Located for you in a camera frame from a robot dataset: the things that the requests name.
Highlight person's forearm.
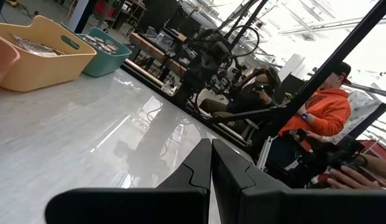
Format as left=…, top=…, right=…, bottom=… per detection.
left=359, top=154, right=386, bottom=178

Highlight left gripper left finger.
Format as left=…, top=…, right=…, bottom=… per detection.
left=45, top=139, right=212, bottom=224

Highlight black aluminium table frame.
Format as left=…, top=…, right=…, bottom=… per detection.
left=121, top=0, right=386, bottom=162

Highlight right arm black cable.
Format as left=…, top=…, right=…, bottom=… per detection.
left=225, top=24, right=261, bottom=71

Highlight orange plastic bin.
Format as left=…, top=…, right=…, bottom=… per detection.
left=0, top=32, right=22, bottom=91

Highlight white patterned cloth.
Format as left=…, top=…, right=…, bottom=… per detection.
left=335, top=90, right=383, bottom=144

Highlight black red handheld controller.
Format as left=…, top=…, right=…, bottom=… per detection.
left=285, top=128, right=369, bottom=187

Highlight person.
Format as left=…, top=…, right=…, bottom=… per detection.
left=278, top=61, right=352, bottom=139
left=198, top=66, right=282, bottom=127

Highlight wooden bench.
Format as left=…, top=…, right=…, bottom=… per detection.
left=129, top=32, right=189, bottom=77

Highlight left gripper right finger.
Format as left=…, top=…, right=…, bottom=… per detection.
left=212, top=139, right=386, bottom=224

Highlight teal plastic bin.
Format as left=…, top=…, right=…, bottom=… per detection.
left=75, top=26, right=132, bottom=78

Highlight red box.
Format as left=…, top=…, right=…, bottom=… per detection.
left=357, top=139, right=386, bottom=162

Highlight black divider panel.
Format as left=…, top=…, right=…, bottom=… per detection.
left=135, top=0, right=196, bottom=37

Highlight person's hand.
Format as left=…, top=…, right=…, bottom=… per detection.
left=326, top=164, right=386, bottom=190

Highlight clear plastic bag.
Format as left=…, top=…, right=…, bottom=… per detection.
left=144, top=26, right=175, bottom=47

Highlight yellow plastic bin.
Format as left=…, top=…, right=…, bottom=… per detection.
left=0, top=14, right=98, bottom=93

